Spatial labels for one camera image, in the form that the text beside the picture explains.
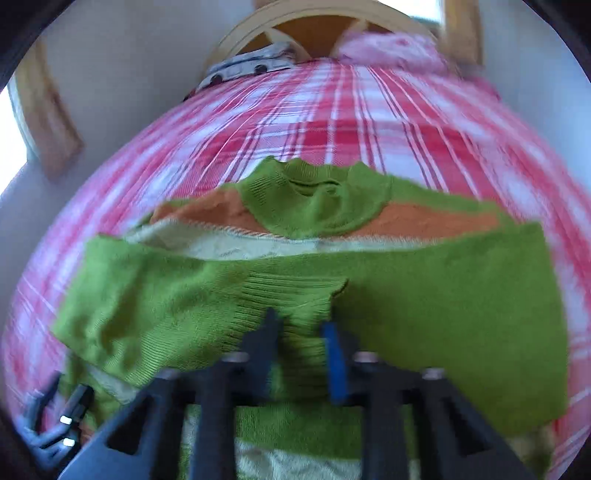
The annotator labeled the grey patterned pillow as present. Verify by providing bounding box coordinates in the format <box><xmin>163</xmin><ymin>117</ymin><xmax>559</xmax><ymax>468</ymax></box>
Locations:
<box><xmin>197</xmin><ymin>42</ymin><xmax>296</xmax><ymax>91</ymax></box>

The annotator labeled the yellow curtain left window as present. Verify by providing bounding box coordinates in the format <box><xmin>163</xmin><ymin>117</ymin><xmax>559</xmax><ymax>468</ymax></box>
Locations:
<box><xmin>14</xmin><ymin>39</ymin><xmax>84</xmax><ymax>180</ymax></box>

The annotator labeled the cream wooden headboard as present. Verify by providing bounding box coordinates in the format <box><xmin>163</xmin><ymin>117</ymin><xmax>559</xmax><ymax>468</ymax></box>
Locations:
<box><xmin>204</xmin><ymin>0</ymin><xmax>438</xmax><ymax>69</ymax></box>

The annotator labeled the red white plaid bedspread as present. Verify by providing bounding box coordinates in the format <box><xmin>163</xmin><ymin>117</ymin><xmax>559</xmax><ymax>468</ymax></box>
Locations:
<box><xmin>1</xmin><ymin>60</ymin><xmax>590</xmax><ymax>479</ymax></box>

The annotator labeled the green striped knit sweater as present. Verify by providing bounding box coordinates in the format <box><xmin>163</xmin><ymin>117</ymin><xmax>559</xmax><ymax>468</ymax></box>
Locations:
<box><xmin>50</xmin><ymin>155</ymin><xmax>570</xmax><ymax>480</ymax></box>

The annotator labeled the pink pillow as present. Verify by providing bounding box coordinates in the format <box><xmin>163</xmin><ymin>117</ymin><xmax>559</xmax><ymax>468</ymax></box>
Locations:
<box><xmin>335</xmin><ymin>32</ymin><xmax>452</xmax><ymax>76</ymax></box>

